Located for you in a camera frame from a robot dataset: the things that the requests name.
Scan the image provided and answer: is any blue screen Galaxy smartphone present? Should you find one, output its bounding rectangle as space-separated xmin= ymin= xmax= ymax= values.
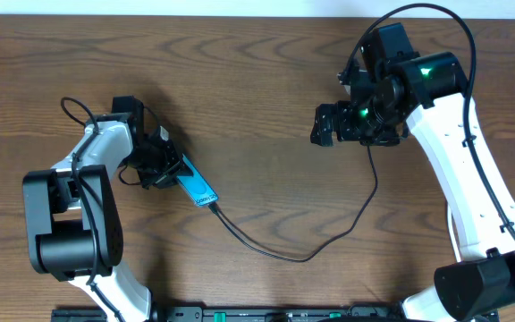
xmin=176 ymin=155 xmax=219 ymax=208

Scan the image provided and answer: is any black charging cable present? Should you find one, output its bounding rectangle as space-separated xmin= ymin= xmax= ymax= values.
xmin=207 ymin=145 xmax=379 ymax=264

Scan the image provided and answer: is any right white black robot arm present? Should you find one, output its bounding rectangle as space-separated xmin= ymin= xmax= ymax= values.
xmin=310 ymin=23 xmax=515 ymax=321

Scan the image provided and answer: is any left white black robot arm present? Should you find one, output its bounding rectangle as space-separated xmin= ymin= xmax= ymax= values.
xmin=22 ymin=96 xmax=193 ymax=321

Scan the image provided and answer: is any black mounting rail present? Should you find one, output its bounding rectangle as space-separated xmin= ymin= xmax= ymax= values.
xmin=49 ymin=304 xmax=425 ymax=322

